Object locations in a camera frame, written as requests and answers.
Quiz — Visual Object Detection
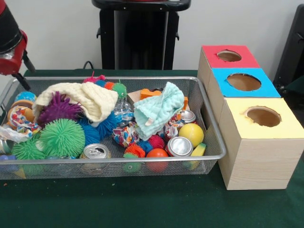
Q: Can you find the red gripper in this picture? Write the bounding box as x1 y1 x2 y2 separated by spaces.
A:
0 29 37 92

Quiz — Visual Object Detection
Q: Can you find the purple spiky toy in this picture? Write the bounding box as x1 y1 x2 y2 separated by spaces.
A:
37 92 85 127

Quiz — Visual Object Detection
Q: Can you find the cream waffle cloth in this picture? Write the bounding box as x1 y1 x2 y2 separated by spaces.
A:
32 82 119 123

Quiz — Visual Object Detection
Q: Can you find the multicolour spiky caterpillar toy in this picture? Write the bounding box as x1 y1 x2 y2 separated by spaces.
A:
83 72 128 99

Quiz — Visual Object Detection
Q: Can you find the mint green cloth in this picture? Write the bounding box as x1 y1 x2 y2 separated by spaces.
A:
133 82 185 141

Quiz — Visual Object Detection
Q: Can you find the wooden box with three holes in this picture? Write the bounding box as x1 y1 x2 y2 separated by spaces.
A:
197 45 304 190

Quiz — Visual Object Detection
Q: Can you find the large green spiky ball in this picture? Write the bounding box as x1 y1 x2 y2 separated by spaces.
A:
40 119 86 158

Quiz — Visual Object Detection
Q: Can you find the green spiky googly-eyed toy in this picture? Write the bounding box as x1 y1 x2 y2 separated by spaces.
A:
12 135 46 161

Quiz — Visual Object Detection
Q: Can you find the blue furry googly-eyed toy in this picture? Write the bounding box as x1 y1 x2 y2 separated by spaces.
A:
78 113 120 145

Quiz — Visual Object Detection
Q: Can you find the red-orange ball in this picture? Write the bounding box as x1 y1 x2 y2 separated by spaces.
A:
146 148 169 171

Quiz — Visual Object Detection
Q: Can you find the crushed silver can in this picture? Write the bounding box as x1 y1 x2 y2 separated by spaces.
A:
166 137 193 157

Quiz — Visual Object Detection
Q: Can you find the green cloth table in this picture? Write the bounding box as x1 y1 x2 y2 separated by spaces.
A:
0 69 304 228

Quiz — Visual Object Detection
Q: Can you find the yellow ball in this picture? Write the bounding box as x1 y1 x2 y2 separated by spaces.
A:
180 123 204 148

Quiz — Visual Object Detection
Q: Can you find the black floor stand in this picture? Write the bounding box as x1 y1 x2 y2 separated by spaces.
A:
275 4 304 95

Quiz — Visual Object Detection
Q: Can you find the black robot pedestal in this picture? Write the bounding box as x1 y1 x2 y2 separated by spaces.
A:
92 0 193 70

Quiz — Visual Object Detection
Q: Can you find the wire mesh bin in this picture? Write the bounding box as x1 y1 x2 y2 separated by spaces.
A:
0 76 228 179

